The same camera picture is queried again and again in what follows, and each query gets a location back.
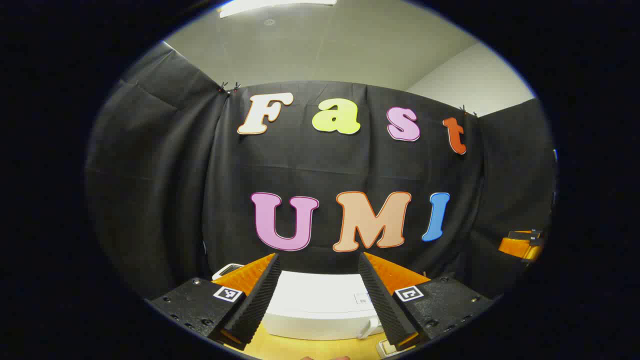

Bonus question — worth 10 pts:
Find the white toaster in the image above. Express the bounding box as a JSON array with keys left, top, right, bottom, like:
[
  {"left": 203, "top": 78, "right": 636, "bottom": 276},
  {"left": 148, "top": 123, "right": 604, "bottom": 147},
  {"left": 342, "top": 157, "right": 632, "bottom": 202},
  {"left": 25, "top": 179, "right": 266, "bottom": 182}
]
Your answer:
[{"left": 212, "top": 263, "right": 245, "bottom": 281}]

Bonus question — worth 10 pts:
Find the ceiling light panel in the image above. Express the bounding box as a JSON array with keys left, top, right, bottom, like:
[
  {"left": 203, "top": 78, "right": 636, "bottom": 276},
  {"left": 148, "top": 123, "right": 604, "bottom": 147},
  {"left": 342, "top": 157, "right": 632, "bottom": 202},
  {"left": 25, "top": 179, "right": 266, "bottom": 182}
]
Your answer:
[{"left": 218, "top": 0, "right": 338, "bottom": 19}]

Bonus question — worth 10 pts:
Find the white microwave oven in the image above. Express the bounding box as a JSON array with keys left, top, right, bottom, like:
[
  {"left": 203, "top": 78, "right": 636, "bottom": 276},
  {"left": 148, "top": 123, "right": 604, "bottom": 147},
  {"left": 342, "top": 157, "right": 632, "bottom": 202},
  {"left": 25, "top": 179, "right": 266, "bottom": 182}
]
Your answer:
[{"left": 262, "top": 270, "right": 385, "bottom": 341}]

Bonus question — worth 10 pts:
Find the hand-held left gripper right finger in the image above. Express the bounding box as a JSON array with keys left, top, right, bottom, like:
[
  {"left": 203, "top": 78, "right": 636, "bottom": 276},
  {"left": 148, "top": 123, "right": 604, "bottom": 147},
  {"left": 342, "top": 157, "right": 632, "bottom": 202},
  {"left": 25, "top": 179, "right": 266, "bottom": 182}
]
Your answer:
[{"left": 358, "top": 252, "right": 496, "bottom": 351}]

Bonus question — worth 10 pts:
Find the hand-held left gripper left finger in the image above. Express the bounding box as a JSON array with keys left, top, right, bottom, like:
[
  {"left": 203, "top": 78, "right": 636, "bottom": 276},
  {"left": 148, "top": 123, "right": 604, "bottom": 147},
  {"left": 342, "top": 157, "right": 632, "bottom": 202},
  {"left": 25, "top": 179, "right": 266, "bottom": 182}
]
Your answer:
[{"left": 149, "top": 253, "right": 282, "bottom": 351}]

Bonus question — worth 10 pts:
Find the white food tray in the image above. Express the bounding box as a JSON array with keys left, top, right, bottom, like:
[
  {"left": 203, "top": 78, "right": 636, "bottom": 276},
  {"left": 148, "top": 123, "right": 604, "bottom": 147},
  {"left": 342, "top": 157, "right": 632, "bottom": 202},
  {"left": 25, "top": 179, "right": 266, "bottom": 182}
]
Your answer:
[{"left": 375, "top": 338, "right": 417, "bottom": 359}]

